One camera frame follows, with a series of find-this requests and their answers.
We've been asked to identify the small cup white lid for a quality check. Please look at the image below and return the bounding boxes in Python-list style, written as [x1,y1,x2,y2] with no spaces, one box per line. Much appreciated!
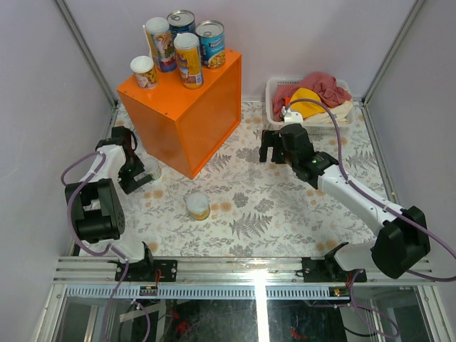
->
[130,56,158,89]

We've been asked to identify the tall yellow canister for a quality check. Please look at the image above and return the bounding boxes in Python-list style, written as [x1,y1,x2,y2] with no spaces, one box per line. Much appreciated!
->
[174,33,204,90]

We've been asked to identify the blue cup white lid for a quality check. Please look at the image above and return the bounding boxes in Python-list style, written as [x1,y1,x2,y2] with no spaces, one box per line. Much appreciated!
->
[145,17,177,73]

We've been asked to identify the yellow can white lid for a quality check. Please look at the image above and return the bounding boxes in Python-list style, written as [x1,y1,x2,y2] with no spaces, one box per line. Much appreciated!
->
[184,192,210,221]

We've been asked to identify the dark blue tin can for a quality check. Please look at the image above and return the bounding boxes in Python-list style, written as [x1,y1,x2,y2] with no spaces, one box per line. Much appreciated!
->
[167,10,196,38]

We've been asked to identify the green can white lid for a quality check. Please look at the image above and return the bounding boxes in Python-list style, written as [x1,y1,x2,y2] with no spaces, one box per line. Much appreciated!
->
[143,157,162,180]

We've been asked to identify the cream printed cloth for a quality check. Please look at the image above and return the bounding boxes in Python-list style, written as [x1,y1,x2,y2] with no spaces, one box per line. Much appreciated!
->
[304,100,353,124]

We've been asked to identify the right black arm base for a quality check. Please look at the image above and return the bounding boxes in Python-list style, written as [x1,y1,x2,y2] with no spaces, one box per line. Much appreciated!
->
[294,242,371,285]

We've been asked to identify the yellow cloth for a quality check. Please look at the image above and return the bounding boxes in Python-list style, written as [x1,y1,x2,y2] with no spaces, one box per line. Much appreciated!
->
[285,88,324,119]

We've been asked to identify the light blue soup can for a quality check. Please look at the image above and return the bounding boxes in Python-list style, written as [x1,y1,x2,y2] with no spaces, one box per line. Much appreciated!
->
[195,21,226,69]

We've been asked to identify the white plastic basket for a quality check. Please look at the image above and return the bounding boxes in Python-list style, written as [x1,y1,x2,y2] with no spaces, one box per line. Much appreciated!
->
[265,76,355,135]

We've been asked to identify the orange box cabinet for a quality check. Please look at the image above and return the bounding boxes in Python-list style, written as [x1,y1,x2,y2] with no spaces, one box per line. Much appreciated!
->
[118,49,242,179]

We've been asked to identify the pink cloth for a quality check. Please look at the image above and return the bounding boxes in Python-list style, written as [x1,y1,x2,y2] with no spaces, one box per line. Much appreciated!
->
[272,72,352,115]

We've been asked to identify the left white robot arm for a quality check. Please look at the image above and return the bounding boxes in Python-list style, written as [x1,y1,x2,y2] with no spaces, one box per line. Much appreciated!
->
[61,126,161,281]

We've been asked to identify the aluminium front rail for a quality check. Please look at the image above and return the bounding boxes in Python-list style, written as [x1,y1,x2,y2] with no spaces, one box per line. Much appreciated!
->
[53,256,435,300]

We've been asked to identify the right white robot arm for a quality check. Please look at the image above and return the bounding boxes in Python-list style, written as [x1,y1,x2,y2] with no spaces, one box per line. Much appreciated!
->
[259,124,430,281]

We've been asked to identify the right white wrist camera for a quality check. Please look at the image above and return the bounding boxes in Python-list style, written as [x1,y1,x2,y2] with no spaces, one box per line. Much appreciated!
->
[280,106,304,126]

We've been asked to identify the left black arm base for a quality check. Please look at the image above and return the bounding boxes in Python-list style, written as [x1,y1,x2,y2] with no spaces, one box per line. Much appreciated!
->
[115,249,178,284]

